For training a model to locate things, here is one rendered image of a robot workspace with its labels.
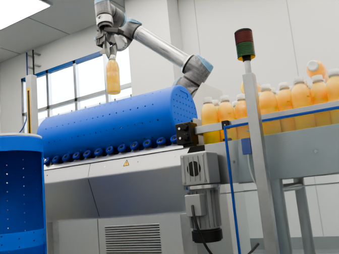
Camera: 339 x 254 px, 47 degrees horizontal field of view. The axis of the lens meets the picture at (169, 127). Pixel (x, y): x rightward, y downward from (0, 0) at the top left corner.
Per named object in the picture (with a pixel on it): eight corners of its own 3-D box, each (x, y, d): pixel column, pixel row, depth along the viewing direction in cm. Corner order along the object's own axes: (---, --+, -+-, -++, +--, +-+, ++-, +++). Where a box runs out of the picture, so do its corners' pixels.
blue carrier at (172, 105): (72, 166, 237) (71, 121, 243) (201, 145, 195) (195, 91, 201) (35, 163, 213) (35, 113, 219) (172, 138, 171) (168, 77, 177)
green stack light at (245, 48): (240, 62, 140) (239, 49, 141) (258, 58, 137) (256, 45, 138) (234, 57, 134) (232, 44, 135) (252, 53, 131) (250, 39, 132)
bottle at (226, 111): (219, 145, 166) (214, 103, 169) (234, 144, 167) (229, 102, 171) (225, 142, 159) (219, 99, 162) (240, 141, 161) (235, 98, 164)
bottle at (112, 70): (105, 91, 200) (103, 57, 204) (109, 95, 207) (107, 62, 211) (118, 89, 199) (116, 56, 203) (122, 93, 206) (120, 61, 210)
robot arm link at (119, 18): (111, 27, 235) (98, 19, 224) (120, 10, 233) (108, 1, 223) (120, 33, 230) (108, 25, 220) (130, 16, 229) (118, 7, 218)
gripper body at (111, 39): (105, 51, 216) (103, 32, 219) (117, 45, 212) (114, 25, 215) (96, 46, 210) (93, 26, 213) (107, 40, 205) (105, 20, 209)
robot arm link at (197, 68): (204, 87, 276) (122, 36, 293) (217, 66, 274) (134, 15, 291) (200, 85, 261) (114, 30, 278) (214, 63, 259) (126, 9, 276)
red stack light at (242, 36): (239, 49, 141) (237, 39, 141) (256, 44, 138) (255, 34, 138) (232, 44, 135) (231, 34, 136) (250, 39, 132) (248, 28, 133)
